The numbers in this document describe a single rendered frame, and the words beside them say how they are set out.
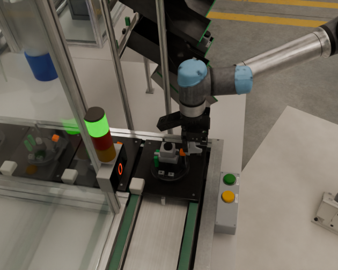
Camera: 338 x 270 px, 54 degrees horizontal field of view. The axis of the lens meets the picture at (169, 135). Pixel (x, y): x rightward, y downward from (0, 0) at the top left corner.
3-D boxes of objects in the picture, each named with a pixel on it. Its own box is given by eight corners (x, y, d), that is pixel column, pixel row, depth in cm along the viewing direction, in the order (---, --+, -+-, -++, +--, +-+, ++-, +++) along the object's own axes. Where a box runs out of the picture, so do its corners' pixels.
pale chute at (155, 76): (210, 104, 137) (218, 100, 134) (200, 126, 129) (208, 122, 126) (163, 56, 128) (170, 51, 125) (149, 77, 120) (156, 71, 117)
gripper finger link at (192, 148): (201, 163, 108) (201, 145, 101) (183, 160, 109) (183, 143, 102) (202, 155, 110) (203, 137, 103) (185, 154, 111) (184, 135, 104)
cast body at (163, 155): (179, 154, 116) (178, 141, 111) (177, 164, 113) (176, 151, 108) (155, 151, 117) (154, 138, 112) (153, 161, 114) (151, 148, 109)
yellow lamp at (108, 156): (118, 149, 88) (115, 136, 85) (112, 163, 85) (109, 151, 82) (101, 147, 89) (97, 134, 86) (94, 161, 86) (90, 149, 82)
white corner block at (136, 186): (146, 185, 117) (144, 178, 114) (142, 195, 114) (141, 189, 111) (133, 183, 118) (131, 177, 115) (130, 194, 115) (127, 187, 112)
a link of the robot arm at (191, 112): (176, 106, 90) (181, 87, 95) (177, 118, 93) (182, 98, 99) (204, 109, 89) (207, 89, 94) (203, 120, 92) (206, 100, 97)
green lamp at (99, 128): (111, 123, 81) (107, 109, 77) (105, 138, 78) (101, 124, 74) (92, 121, 82) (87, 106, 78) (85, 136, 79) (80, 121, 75)
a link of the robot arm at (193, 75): (211, 74, 81) (177, 76, 81) (210, 106, 89) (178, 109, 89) (208, 55, 86) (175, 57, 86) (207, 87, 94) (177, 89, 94)
